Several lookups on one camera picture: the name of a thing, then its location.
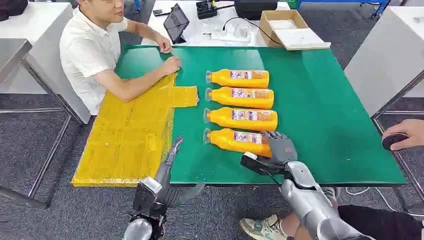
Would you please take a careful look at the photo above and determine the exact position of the white table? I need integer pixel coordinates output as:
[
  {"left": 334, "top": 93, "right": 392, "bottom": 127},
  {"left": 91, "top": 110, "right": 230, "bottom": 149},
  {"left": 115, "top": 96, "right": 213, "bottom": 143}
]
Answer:
[{"left": 141, "top": 0, "right": 327, "bottom": 47}]

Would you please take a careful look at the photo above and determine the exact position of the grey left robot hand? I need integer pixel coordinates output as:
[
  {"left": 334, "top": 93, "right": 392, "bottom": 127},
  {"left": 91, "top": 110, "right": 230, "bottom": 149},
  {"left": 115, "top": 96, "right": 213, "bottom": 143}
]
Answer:
[{"left": 152, "top": 136, "right": 207, "bottom": 210}]

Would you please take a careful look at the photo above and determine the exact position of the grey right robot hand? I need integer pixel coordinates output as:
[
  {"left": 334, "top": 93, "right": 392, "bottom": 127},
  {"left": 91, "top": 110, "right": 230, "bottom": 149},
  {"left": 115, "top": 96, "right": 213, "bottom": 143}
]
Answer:
[{"left": 261, "top": 131, "right": 298, "bottom": 166}]

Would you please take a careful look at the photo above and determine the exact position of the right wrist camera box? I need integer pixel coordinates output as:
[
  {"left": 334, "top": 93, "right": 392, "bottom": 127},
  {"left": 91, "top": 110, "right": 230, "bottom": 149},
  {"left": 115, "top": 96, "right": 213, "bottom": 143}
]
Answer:
[{"left": 240, "top": 151, "right": 285, "bottom": 176}]

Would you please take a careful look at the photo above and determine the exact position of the black box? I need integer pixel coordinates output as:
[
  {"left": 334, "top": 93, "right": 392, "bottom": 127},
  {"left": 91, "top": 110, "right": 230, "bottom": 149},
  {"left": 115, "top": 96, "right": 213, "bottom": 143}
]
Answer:
[{"left": 233, "top": 0, "right": 278, "bottom": 21}]

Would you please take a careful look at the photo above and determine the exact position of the white floor cable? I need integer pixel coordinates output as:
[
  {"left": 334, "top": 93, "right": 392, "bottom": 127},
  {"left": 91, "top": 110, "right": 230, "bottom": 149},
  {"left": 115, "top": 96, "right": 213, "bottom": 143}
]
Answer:
[{"left": 344, "top": 187, "right": 424, "bottom": 218}]

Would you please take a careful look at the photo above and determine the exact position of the orange drink bottle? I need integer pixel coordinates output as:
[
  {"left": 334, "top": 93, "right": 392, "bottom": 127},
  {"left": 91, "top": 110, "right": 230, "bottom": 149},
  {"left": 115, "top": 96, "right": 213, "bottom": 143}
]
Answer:
[
  {"left": 205, "top": 68, "right": 270, "bottom": 90},
  {"left": 202, "top": 106, "right": 279, "bottom": 132},
  {"left": 204, "top": 86, "right": 275, "bottom": 110},
  {"left": 202, "top": 128, "right": 273, "bottom": 159}
]

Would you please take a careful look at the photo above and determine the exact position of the green table mat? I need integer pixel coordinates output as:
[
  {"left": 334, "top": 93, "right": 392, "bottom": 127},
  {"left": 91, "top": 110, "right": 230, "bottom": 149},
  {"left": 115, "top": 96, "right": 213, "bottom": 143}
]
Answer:
[{"left": 114, "top": 44, "right": 408, "bottom": 186}]

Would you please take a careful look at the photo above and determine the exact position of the yellow sheet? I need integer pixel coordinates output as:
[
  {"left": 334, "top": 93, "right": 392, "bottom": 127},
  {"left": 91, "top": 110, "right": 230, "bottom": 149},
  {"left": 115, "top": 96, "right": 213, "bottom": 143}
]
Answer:
[{"left": 71, "top": 67, "right": 200, "bottom": 188}]

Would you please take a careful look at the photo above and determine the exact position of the black charger device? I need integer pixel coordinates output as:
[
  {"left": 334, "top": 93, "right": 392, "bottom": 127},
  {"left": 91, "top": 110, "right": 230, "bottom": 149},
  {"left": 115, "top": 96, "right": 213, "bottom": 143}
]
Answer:
[{"left": 196, "top": 0, "right": 219, "bottom": 20}]

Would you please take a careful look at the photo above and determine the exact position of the white power strip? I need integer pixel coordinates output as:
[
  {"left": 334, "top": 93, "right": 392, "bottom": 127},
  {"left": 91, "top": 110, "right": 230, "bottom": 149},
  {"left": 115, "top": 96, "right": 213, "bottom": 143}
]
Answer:
[{"left": 210, "top": 29, "right": 252, "bottom": 43}]

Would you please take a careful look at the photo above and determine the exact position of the person's hand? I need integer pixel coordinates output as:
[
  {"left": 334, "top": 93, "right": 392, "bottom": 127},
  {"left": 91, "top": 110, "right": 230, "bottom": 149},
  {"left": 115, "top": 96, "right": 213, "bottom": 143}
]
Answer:
[{"left": 381, "top": 119, "right": 424, "bottom": 152}]

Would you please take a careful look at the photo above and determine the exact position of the cardboard box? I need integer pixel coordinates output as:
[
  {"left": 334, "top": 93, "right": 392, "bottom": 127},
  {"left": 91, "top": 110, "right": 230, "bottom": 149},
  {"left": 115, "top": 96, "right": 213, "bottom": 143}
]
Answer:
[{"left": 259, "top": 9, "right": 311, "bottom": 47}]

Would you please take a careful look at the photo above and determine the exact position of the steel table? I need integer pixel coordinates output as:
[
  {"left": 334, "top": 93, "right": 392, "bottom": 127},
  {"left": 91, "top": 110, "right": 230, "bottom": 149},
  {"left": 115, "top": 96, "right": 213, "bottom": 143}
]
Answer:
[{"left": 0, "top": 38, "right": 72, "bottom": 210}]

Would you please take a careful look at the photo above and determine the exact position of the person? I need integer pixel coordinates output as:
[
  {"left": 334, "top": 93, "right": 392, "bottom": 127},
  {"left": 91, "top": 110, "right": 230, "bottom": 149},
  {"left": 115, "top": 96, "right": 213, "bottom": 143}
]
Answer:
[{"left": 59, "top": 0, "right": 182, "bottom": 116}]

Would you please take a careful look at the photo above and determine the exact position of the black bag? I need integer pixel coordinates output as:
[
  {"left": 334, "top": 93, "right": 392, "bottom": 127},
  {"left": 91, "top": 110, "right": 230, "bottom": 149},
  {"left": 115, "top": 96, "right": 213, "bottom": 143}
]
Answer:
[{"left": 0, "top": 0, "right": 29, "bottom": 21}]

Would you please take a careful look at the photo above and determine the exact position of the black cable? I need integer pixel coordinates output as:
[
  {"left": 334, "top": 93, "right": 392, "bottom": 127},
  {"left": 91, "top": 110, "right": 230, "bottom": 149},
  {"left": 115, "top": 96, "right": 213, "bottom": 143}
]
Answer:
[{"left": 221, "top": 16, "right": 282, "bottom": 46}]

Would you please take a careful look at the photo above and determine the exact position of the white foam board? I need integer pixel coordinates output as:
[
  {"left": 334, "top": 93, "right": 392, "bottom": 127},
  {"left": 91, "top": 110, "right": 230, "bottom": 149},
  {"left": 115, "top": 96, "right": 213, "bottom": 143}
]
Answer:
[{"left": 274, "top": 28, "right": 331, "bottom": 51}]

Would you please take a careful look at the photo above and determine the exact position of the round black handheld device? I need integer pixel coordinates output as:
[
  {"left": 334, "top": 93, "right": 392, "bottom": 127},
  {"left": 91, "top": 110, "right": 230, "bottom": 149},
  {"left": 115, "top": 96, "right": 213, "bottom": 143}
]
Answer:
[{"left": 381, "top": 132, "right": 410, "bottom": 152}]

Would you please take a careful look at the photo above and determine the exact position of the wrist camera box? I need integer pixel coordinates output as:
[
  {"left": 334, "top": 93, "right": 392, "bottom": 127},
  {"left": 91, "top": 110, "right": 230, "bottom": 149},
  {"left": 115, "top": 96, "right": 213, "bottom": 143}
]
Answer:
[
  {"left": 132, "top": 176, "right": 163, "bottom": 216},
  {"left": 240, "top": 151, "right": 285, "bottom": 176}
]

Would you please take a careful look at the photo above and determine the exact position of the grey green sneaker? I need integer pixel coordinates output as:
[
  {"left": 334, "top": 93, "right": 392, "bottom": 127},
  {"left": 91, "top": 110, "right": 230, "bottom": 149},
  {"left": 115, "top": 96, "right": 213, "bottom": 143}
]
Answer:
[
  {"left": 239, "top": 214, "right": 289, "bottom": 240},
  {"left": 321, "top": 187, "right": 342, "bottom": 208}
]

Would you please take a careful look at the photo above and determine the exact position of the person's leg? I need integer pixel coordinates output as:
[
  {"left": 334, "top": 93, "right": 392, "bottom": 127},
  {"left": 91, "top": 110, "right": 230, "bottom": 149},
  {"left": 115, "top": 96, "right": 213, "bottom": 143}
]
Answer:
[{"left": 283, "top": 204, "right": 424, "bottom": 240}]

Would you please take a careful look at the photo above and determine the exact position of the black tablet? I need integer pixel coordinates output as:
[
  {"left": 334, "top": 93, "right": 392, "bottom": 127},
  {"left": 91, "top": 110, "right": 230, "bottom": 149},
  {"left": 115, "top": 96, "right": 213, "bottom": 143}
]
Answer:
[{"left": 163, "top": 3, "right": 191, "bottom": 45}]

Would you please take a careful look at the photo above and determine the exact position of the white desk with steel frame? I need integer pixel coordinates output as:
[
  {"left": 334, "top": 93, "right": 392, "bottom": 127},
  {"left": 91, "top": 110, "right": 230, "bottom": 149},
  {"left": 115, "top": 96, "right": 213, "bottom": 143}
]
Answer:
[{"left": 343, "top": 5, "right": 424, "bottom": 200}]

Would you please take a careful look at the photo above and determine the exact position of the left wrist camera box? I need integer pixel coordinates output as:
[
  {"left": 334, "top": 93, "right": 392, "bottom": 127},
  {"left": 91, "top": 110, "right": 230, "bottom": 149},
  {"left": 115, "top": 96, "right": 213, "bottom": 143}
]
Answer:
[{"left": 132, "top": 176, "right": 163, "bottom": 216}]

